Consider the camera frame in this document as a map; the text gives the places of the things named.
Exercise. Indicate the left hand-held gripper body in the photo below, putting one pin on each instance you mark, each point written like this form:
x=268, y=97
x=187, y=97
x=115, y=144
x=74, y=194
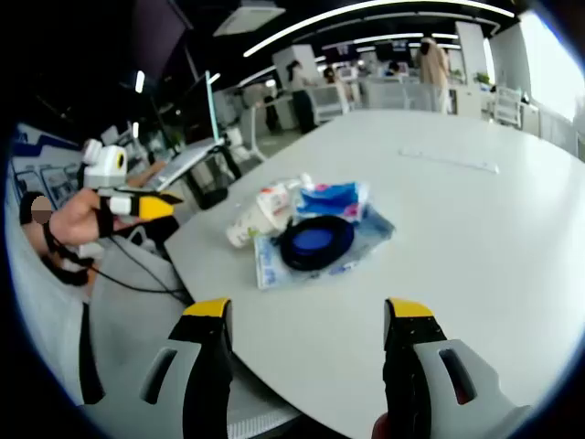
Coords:
x=107, y=167

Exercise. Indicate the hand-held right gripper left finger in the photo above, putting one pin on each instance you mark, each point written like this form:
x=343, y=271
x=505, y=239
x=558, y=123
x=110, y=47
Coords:
x=208, y=366

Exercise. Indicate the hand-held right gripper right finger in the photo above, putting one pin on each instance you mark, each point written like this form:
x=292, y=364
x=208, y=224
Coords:
x=411, y=366

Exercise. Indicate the white paper cup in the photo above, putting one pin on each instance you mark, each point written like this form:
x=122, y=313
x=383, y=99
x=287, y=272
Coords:
x=242, y=233

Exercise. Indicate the clear plastic bottle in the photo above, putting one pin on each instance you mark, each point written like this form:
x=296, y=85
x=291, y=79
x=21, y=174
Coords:
x=274, y=199

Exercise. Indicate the clear plastic bag blue print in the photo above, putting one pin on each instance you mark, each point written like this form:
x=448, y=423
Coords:
x=375, y=228

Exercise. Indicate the blue bowl with black rim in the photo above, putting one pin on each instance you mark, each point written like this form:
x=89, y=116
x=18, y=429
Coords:
x=315, y=242

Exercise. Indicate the blue tissue pack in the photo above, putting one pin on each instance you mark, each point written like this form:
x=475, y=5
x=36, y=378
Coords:
x=331, y=201

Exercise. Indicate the person's left hand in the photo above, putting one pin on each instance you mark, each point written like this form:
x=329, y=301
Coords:
x=77, y=219

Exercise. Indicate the person's right hand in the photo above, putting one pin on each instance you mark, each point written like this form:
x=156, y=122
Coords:
x=380, y=427

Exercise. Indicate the grey side table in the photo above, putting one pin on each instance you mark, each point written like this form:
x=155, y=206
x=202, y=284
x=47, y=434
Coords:
x=183, y=162

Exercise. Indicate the black round base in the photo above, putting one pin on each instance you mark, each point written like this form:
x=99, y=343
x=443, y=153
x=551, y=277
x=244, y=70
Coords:
x=212, y=196

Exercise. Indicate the dark monitor with teal edge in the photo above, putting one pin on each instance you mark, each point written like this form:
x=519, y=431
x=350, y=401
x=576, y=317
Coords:
x=212, y=110

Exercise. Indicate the white table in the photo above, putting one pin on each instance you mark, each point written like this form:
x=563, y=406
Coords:
x=434, y=238

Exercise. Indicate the person's grey shirt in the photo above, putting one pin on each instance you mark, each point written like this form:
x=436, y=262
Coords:
x=45, y=329

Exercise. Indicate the white slatted rack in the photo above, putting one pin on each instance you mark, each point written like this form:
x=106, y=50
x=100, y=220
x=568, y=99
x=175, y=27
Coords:
x=330, y=104

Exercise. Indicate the white strip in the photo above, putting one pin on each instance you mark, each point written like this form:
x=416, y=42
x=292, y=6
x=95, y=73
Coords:
x=452, y=160

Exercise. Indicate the white office partition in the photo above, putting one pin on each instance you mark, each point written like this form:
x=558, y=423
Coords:
x=397, y=93

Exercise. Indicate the white chair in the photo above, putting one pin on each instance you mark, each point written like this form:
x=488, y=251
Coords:
x=507, y=106

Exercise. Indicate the curved ceiling light strip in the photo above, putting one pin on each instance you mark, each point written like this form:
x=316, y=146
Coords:
x=365, y=11

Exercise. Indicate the potted plant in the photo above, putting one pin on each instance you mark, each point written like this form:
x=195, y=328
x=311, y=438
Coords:
x=483, y=78

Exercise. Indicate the blue and white wall poster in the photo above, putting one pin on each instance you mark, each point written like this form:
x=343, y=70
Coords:
x=41, y=160

